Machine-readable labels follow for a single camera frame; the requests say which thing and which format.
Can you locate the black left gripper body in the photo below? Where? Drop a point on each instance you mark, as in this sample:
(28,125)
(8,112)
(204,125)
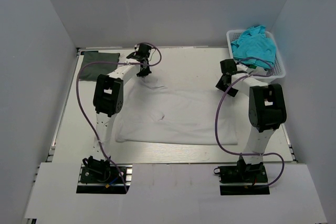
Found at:
(144,72)

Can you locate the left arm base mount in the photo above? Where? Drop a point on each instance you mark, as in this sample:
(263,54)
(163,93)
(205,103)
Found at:
(90,182)

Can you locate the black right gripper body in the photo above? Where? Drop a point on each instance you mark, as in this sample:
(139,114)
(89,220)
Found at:
(221,85)

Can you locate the teal t-shirt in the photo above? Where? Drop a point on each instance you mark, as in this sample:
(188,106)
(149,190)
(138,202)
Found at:
(253,47)

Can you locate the white t-shirt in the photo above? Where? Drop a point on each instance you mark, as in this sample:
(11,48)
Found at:
(155,113)

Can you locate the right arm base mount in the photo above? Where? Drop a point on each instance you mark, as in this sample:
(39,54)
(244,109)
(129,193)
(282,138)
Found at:
(232,183)

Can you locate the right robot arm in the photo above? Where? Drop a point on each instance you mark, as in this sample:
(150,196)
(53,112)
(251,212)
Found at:
(266,112)

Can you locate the grey garment in basket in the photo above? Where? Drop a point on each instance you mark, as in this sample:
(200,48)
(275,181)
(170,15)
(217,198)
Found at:
(258,71)

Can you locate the dark green folded t-shirt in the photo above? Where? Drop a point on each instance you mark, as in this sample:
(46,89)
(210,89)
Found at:
(91,72)

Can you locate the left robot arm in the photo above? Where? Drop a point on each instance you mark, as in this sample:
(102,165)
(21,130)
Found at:
(109,91)

